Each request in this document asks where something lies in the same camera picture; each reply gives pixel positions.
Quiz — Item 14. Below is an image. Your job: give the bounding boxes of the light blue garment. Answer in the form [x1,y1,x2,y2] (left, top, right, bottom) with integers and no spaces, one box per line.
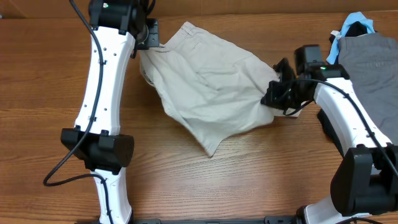
[326,12,376,64]

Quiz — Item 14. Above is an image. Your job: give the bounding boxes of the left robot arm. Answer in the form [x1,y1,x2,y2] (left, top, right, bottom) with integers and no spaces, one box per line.
[61,1,159,223]

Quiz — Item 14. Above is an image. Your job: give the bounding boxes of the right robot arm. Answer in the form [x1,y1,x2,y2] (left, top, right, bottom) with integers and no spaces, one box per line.
[261,45,397,223]

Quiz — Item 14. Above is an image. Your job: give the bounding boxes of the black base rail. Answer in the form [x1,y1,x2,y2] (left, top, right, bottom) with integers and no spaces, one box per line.
[133,215,305,224]

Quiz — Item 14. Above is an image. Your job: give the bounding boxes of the beige shorts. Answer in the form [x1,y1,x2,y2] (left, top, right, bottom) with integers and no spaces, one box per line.
[140,22,283,157]

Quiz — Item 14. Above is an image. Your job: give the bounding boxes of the grey shorts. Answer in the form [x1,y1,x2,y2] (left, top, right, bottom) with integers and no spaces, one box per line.
[338,33,397,145]

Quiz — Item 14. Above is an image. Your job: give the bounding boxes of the black garment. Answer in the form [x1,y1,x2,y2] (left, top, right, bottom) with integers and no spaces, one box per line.
[316,21,377,156]

